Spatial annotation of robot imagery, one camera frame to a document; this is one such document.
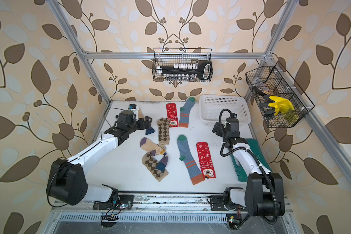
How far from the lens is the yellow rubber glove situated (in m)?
0.67

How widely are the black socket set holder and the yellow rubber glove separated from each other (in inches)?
14.2

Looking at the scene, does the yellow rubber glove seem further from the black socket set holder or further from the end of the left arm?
the end of the left arm
